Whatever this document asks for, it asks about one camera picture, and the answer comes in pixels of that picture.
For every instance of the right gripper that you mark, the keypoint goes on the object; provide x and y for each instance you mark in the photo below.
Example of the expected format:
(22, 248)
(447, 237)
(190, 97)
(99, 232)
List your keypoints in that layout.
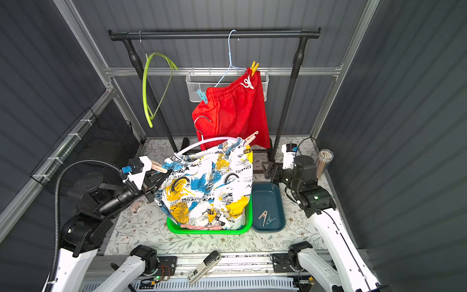
(276, 171)

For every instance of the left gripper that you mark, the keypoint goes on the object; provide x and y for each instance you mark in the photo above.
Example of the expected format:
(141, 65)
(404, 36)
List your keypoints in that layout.
(149, 186)

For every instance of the beige clothespin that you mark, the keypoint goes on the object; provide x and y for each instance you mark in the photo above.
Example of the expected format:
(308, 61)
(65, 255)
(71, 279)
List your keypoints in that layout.
(158, 167)

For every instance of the salmon clothespin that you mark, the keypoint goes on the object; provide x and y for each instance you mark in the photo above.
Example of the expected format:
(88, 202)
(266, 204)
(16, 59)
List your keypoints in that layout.
(250, 138)

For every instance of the lilac plastic hanger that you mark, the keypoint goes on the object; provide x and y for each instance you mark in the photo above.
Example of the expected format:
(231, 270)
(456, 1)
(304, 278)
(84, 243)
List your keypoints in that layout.
(203, 141)

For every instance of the pink clothespin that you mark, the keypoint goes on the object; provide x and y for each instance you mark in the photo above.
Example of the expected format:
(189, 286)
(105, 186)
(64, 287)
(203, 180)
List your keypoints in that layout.
(263, 216)
(135, 207)

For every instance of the teal clothespin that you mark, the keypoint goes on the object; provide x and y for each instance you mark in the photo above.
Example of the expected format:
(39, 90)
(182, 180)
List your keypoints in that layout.
(269, 220)

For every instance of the comic print shorts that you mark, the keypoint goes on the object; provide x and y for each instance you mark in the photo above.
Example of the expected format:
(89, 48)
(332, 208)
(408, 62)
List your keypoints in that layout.
(209, 188)

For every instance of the pink tie-dye shorts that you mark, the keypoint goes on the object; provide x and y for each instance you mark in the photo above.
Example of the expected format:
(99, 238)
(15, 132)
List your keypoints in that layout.
(203, 228)

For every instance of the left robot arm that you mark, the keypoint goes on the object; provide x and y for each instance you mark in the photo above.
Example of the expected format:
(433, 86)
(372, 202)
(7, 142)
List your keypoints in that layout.
(98, 202)

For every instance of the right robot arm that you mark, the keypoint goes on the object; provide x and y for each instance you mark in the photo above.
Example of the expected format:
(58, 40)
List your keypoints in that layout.
(348, 271)

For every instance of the red shorts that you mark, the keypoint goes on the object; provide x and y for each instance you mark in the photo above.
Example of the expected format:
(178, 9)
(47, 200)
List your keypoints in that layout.
(237, 110)

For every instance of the fallen pink clothespin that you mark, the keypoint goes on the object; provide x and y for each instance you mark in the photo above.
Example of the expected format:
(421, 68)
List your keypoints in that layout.
(135, 207)

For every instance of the dark teal tray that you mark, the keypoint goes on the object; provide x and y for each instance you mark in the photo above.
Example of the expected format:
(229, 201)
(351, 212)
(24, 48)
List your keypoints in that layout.
(267, 196)

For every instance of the green plastic basket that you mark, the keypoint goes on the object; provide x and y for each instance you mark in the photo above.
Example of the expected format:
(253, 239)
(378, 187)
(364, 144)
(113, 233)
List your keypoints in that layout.
(248, 214)

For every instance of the clear tube of sticks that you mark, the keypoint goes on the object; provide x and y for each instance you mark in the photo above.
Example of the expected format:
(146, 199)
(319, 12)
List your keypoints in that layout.
(324, 157)

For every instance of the silver black handheld device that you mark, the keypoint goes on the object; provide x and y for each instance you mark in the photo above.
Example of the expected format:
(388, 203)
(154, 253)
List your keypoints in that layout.
(206, 265)

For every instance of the blue clothespin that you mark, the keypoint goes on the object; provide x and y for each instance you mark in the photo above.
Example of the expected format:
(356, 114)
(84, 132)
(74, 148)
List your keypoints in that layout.
(202, 95)

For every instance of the yellow clothespin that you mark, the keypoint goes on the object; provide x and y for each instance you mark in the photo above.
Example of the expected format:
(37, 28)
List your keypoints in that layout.
(254, 67)

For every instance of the black clothes rack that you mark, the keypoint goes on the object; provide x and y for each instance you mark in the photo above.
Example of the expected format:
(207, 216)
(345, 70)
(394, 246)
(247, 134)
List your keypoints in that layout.
(302, 35)

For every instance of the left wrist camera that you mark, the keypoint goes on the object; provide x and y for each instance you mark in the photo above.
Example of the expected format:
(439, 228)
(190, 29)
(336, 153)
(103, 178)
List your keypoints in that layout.
(135, 171)

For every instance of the black wire wall basket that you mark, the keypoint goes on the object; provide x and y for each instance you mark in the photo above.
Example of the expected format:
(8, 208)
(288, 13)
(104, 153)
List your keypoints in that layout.
(107, 136)

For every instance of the white wire wall basket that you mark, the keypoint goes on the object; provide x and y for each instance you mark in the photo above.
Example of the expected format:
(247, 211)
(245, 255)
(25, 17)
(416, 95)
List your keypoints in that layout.
(196, 80)

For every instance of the light blue wire hanger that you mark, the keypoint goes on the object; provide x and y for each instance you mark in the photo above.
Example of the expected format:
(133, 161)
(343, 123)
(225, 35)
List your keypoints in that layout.
(231, 65)

